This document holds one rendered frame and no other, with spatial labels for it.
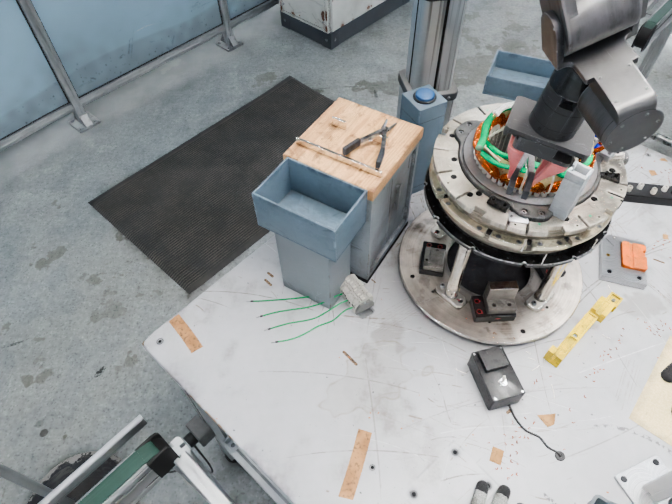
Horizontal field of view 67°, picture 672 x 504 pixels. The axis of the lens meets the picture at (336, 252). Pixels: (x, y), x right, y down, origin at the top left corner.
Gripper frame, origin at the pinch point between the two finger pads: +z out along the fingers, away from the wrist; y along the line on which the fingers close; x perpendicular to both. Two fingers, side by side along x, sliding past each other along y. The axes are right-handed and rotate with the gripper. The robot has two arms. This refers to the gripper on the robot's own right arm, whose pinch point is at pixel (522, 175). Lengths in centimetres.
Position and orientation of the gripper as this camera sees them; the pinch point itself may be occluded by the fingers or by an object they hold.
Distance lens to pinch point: 73.9
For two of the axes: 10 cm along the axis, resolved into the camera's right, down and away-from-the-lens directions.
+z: -0.9, 5.4, 8.4
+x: 4.1, -7.5, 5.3
